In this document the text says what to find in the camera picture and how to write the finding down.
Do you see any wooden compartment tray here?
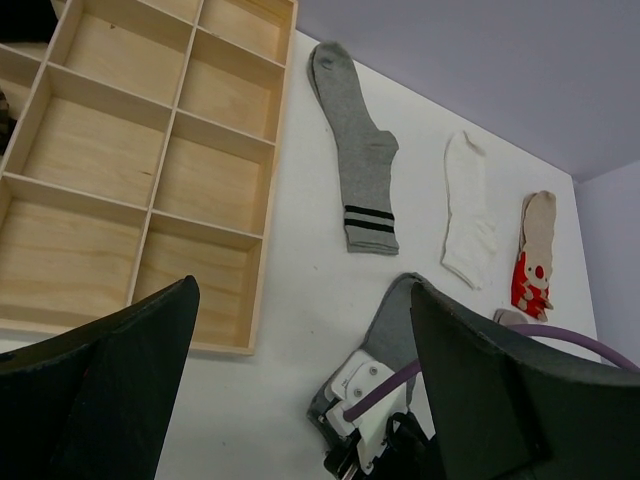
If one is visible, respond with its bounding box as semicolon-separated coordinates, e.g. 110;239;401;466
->
1;0;298;355

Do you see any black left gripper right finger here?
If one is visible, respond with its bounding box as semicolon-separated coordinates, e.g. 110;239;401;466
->
411;283;639;479

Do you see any plain white sock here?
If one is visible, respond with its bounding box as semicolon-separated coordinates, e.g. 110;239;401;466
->
441;131;498;290

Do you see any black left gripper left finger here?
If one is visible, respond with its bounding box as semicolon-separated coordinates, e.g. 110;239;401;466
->
1;276;200;479

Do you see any grey sock with black stripes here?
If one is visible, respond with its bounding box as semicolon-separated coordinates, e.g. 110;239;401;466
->
306;41;399;256

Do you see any rolled dark sock in tray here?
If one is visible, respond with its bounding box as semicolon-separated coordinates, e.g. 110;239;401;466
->
0;91;16;155

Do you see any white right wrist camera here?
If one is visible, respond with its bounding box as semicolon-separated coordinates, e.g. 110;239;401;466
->
324;350;408;475

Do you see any beige red reindeer sock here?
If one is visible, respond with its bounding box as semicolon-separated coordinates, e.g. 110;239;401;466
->
511;190;557;323

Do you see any beige sock with rust stripes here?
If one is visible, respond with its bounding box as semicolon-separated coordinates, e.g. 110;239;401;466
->
493;309;528;327

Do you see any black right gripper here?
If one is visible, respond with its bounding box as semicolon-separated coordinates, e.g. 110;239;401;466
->
323;412;440;480

